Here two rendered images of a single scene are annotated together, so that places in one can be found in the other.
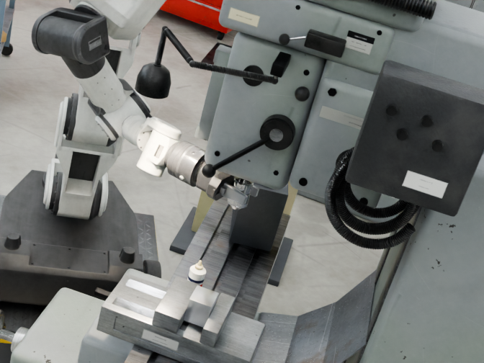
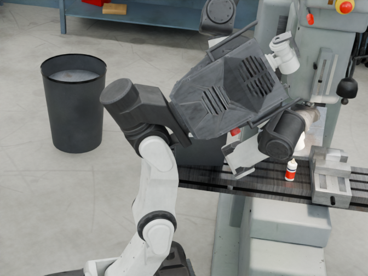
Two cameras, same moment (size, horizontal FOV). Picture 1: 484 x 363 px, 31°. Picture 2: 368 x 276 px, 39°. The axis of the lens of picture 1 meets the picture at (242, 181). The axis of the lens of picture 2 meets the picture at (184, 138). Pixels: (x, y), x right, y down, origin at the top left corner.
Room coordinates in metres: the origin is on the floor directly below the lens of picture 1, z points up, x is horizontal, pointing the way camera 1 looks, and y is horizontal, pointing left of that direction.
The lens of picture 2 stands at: (2.26, 1.90, 2.27)
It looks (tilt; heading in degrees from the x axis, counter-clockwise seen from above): 33 degrees down; 269
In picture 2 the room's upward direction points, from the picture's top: 5 degrees clockwise
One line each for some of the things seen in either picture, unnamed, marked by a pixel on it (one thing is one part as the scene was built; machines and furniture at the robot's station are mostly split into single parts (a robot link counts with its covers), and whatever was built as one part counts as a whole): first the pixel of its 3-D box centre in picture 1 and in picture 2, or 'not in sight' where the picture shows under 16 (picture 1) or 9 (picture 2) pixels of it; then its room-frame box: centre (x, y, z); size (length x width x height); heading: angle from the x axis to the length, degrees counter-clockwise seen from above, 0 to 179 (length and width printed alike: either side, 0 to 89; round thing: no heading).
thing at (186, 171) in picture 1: (207, 174); (302, 118); (1.77, 0.08, 1.24); 0.13 x 0.12 x 0.10; 156
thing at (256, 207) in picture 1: (259, 197); (200, 139); (2.16, -0.06, 1.00); 0.22 x 0.12 x 0.20; 5
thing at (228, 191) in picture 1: (233, 194); not in sight; (1.70, 0.01, 1.24); 0.06 x 0.02 x 0.03; 66
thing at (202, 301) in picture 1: (201, 306); (331, 157); (1.58, 0.01, 1.01); 0.06 x 0.05 x 0.06; 173
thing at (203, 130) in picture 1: (215, 93); (320, 75); (1.74, 0.11, 1.45); 0.04 x 0.04 x 0.21; 85
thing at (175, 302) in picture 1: (176, 303); (332, 168); (1.58, 0.07, 0.99); 0.15 x 0.06 x 0.04; 173
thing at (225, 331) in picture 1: (184, 320); (329, 171); (1.58, 0.04, 0.96); 0.35 x 0.15 x 0.11; 83
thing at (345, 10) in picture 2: not in sight; (345, 6); (1.75, 0.25, 1.76); 0.04 x 0.03 x 0.04; 175
